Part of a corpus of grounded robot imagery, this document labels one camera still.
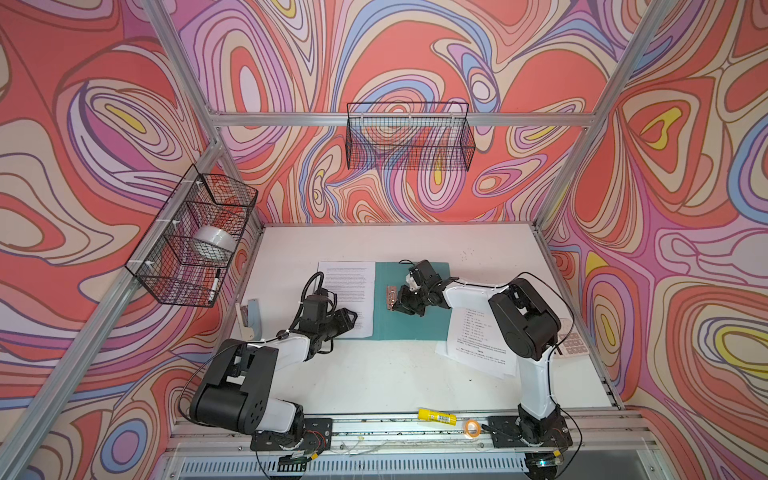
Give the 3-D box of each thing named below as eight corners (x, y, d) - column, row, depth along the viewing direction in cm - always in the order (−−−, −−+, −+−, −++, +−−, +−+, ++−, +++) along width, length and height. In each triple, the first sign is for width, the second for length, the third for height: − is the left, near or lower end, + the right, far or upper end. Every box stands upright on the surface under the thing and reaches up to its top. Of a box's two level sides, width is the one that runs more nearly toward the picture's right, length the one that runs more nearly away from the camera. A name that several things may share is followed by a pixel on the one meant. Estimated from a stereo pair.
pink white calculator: (562, 356, 88) (566, 353, 86) (549, 322, 95) (553, 318, 93) (585, 356, 88) (590, 353, 86) (570, 322, 95) (574, 318, 93)
